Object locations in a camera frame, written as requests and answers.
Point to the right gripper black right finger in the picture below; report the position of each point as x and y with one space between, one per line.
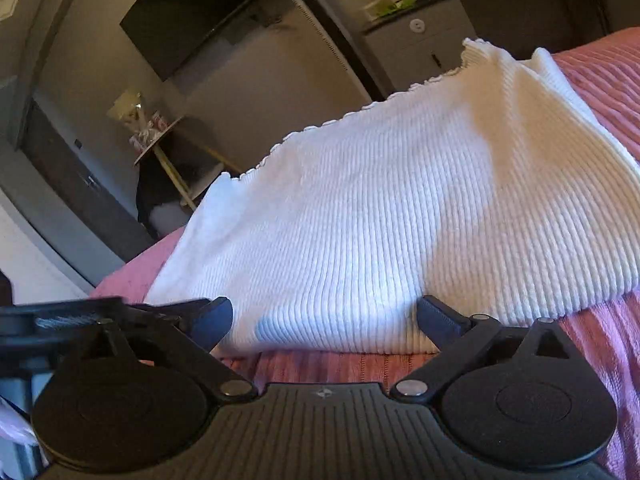
474 361

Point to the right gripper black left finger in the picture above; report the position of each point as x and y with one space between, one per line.
185 334

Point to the white ribbed knit garment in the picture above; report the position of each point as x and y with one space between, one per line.
493 188

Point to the dark low tv cabinet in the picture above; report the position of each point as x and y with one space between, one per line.
80 190

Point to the round wooden side table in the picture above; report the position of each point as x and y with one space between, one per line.
148 130

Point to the grey small cabinet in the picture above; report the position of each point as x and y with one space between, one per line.
421 44

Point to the white standing floor lamp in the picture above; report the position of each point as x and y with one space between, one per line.
345 47

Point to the black wall television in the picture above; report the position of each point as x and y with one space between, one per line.
168 33

